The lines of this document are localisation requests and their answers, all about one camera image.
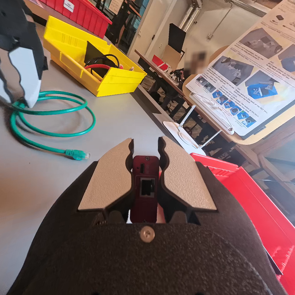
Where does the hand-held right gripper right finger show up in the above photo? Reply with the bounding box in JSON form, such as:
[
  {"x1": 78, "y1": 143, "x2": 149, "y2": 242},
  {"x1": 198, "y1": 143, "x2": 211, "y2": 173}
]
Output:
[{"x1": 158, "y1": 136, "x2": 217, "y2": 225}]

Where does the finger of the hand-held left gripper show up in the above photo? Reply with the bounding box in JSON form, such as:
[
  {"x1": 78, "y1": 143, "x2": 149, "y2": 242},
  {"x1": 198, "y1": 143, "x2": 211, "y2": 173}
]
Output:
[
  {"x1": 8, "y1": 47, "x2": 42, "y2": 109},
  {"x1": 0, "y1": 67, "x2": 14, "y2": 104}
]

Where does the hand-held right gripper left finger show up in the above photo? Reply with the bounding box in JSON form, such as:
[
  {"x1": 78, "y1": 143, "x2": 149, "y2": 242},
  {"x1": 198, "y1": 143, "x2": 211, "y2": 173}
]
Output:
[{"x1": 78, "y1": 138, "x2": 135, "y2": 225}]

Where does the red ethernet splitter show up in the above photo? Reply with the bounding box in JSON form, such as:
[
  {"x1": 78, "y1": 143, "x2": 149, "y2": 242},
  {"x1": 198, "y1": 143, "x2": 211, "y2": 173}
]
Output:
[{"x1": 130, "y1": 155, "x2": 160, "y2": 223}]

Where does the green ethernet cable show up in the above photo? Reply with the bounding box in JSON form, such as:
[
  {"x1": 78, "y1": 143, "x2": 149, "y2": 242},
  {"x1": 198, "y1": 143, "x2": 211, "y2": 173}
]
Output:
[{"x1": 10, "y1": 90, "x2": 96, "y2": 160}]

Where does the red plastic bin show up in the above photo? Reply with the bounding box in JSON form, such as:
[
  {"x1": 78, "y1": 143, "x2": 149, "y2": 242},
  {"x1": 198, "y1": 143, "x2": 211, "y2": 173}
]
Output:
[{"x1": 190, "y1": 153, "x2": 295, "y2": 295}]

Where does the red ethernet cable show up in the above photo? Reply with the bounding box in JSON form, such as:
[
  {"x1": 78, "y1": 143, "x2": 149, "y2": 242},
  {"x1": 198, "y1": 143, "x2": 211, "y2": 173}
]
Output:
[{"x1": 84, "y1": 64, "x2": 135, "y2": 76}]

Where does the black ethernet cable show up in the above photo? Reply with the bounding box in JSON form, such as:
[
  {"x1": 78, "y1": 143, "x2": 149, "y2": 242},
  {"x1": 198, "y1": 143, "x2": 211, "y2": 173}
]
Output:
[{"x1": 84, "y1": 54, "x2": 120, "y2": 74}]

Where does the yellow plastic bin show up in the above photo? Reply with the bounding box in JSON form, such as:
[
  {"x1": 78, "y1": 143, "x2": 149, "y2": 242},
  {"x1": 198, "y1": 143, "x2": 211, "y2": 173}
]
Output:
[{"x1": 43, "y1": 16, "x2": 147, "y2": 97}]

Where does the long red ribbed tray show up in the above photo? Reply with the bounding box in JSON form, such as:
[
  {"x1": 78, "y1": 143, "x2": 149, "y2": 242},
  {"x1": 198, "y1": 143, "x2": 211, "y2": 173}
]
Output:
[{"x1": 38, "y1": 0, "x2": 112, "y2": 39}]

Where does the clear page holder bar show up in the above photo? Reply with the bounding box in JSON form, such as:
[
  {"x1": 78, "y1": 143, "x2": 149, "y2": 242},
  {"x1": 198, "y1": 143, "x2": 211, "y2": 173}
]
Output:
[{"x1": 189, "y1": 92, "x2": 235, "y2": 135}]

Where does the wooden work table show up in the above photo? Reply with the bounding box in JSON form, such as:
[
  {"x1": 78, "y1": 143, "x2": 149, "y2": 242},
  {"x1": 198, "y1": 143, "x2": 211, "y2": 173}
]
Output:
[{"x1": 134, "y1": 49, "x2": 187, "y2": 97}]

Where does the small red bin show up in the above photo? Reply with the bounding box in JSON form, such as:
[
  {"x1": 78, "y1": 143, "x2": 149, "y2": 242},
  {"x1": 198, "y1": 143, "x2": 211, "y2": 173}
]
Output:
[{"x1": 152, "y1": 55, "x2": 170, "y2": 70}]

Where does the printed instruction sheet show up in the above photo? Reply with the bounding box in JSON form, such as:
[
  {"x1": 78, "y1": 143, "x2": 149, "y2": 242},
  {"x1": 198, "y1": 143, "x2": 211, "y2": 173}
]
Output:
[{"x1": 185, "y1": 0, "x2": 295, "y2": 136}]

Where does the black and tan folding board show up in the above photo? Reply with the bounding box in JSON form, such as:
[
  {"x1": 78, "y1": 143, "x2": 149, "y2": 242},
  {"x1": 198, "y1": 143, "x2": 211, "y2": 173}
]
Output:
[{"x1": 161, "y1": 23, "x2": 187, "y2": 69}]

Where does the grey wall conduit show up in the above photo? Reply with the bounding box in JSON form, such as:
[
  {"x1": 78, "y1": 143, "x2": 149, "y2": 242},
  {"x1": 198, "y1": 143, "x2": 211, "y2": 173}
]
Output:
[{"x1": 207, "y1": 8, "x2": 234, "y2": 39}]

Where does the silver ventilation duct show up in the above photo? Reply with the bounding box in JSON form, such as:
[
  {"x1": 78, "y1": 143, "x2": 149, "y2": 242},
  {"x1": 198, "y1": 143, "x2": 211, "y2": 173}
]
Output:
[{"x1": 179, "y1": 0, "x2": 203, "y2": 31}]

